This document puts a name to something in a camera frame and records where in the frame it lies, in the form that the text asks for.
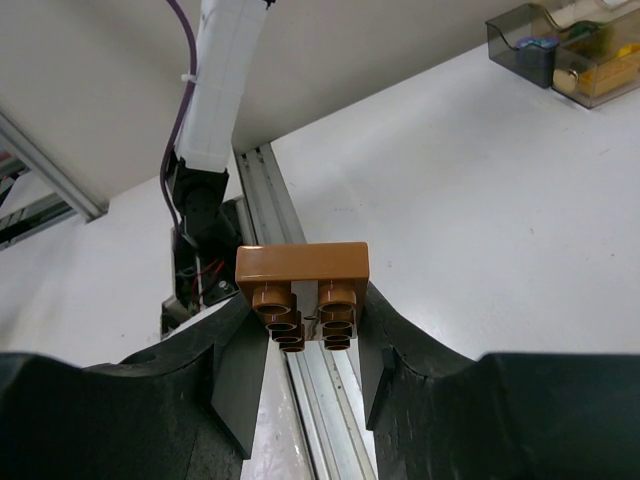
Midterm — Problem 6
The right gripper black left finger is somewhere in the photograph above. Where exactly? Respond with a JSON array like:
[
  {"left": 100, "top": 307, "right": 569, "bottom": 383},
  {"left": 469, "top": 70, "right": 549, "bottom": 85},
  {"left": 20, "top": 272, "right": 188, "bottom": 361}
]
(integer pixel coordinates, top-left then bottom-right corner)
[{"left": 1, "top": 297, "right": 268, "bottom": 479}]

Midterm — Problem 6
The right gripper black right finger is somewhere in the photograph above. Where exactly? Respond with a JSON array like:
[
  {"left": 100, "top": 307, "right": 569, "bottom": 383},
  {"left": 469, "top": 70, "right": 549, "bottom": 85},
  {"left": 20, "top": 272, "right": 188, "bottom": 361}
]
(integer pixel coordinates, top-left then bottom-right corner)
[{"left": 358, "top": 287, "right": 639, "bottom": 479}]

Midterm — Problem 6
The brown lego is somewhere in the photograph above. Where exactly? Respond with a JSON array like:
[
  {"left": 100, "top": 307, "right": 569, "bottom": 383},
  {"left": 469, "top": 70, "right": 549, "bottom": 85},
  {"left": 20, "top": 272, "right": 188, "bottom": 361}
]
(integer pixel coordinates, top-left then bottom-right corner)
[{"left": 235, "top": 242, "right": 370, "bottom": 353}]

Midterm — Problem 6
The purple round lego piece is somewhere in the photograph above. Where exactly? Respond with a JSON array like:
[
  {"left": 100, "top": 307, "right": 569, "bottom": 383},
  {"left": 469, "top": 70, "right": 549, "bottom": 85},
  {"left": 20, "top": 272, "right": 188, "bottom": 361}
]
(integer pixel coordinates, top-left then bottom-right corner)
[{"left": 514, "top": 35, "right": 559, "bottom": 53}]

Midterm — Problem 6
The yellow green lego stack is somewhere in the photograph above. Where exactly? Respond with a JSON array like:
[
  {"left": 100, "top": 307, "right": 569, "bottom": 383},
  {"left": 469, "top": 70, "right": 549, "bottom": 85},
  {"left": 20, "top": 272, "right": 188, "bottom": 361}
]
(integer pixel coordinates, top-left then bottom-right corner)
[{"left": 578, "top": 59, "right": 639, "bottom": 98}]

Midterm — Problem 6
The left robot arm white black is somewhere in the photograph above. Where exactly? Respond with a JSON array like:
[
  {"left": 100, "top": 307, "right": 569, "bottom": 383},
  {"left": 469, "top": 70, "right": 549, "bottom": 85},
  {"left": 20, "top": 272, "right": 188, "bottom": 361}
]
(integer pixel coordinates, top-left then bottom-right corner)
[{"left": 159, "top": 1, "right": 272, "bottom": 335}]

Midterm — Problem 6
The small tan lego piece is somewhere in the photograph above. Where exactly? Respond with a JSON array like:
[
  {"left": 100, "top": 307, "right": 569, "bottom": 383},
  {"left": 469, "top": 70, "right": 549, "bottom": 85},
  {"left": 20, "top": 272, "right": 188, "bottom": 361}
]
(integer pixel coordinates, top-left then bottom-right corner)
[{"left": 553, "top": 69, "right": 580, "bottom": 94}]

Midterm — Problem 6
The clear tall container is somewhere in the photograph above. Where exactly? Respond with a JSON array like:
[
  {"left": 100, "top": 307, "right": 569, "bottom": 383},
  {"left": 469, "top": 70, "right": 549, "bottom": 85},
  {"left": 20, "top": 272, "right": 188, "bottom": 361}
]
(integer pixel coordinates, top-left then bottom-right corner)
[{"left": 552, "top": 10, "right": 639, "bottom": 109}]

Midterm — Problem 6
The grey tinted container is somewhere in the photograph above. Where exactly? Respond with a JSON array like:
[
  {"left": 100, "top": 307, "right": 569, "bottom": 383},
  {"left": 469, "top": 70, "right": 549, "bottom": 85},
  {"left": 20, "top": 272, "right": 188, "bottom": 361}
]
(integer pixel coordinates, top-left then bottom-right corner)
[{"left": 485, "top": 3, "right": 559, "bottom": 89}]

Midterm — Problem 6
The aluminium front rail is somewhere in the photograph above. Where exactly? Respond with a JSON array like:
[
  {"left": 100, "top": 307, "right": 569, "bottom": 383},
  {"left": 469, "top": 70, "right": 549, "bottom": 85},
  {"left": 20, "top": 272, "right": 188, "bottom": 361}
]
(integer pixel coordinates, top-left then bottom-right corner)
[{"left": 236, "top": 144, "right": 377, "bottom": 479}]

